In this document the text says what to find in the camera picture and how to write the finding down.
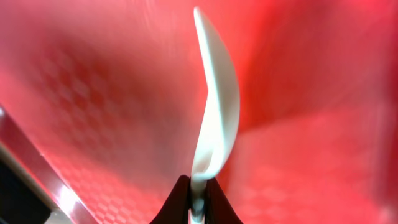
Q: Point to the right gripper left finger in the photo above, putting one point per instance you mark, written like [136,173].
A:
[175,208]

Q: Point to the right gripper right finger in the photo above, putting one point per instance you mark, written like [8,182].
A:
[218,209]

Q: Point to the white plastic spoon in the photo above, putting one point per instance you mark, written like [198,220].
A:
[219,126]

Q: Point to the red serving tray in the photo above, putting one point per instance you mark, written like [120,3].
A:
[112,95]

